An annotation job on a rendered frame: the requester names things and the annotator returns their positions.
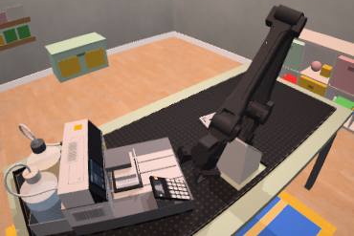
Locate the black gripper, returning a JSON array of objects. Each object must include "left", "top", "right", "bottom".
[{"left": 192, "top": 156, "right": 221, "bottom": 185}]

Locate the beige bottle with black cap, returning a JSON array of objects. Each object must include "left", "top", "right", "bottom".
[{"left": 27, "top": 139, "right": 61, "bottom": 179}]

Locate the translucent plastic bottle with blue liquid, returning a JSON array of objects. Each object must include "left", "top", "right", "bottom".
[{"left": 20, "top": 166, "right": 65, "bottom": 223}]

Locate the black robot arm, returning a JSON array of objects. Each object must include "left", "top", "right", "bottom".
[{"left": 176, "top": 5, "right": 307, "bottom": 170}]

